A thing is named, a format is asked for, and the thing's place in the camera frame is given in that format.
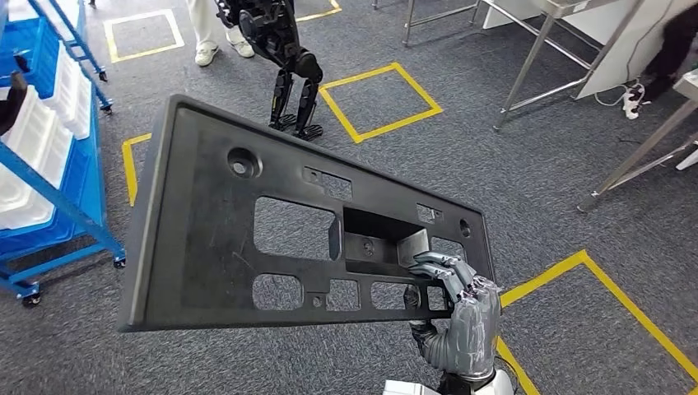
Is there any white tray stack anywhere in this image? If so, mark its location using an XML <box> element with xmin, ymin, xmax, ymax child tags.
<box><xmin>42</xmin><ymin>42</ymin><xmax>94</xmax><ymax>140</ymax></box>
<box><xmin>0</xmin><ymin>86</ymin><xmax>73</xmax><ymax>231</ymax></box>

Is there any white power strip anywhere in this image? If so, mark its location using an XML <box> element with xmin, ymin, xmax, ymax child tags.
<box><xmin>621</xmin><ymin>81</ymin><xmax>650</xmax><ymax>121</ymax></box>

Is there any blue wheeled cart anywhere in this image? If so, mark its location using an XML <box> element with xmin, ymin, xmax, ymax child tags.
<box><xmin>0</xmin><ymin>0</ymin><xmax>128</xmax><ymax>309</ymax></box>

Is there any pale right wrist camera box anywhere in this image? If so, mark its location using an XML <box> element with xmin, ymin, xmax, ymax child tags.
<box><xmin>383</xmin><ymin>379</ymin><xmax>440</xmax><ymax>395</ymax></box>

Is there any black plastic licence plate panel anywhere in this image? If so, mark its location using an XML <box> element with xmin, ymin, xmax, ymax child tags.
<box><xmin>119</xmin><ymin>94</ymin><xmax>496</xmax><ymax>332</ymax></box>

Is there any white panel board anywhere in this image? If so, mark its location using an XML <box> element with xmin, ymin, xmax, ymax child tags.
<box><xmin>575</xmin><ymin>0</ymin><xmax>698</xmax><ymax>100</ymax></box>

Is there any black humanoid robot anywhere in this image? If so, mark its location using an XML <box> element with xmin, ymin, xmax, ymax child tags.
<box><xmin>215</xmin><ymin>0</ymin><xmax>324</xmax><ymax>142</ymax></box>

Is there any person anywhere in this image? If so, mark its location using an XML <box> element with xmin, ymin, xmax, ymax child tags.
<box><xmin>185</xmin><ymin>0</ymin><xmax>256</xmax><ymax>67</ymax></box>

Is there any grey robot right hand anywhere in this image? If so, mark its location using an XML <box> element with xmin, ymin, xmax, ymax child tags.
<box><xmin>403</xmin><ymin>251</ymin><xmax>501</xmax><ymax>382</ymax></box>

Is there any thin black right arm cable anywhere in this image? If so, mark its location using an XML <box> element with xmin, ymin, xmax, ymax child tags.
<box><xmin>495</xmin><ymin>354</ymin><xmax>519</xmax><ymax>395</ymax></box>

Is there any blue plastic bin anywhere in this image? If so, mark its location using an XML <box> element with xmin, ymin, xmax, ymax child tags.
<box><xmin>0</xmin><ymin>98</ymin><xmax>109</xmax><ymax>258</ymax></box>
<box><xmin>0</xmin><ymin>16</ymin><xmax>61</xmax><ymax>88</ymax></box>

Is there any pale yellow floor tape square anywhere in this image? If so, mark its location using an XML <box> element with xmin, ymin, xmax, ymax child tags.
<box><xmin>103</xmin><ymin>7</ymin><xmax>185</xmax><ymax>63</ymax></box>

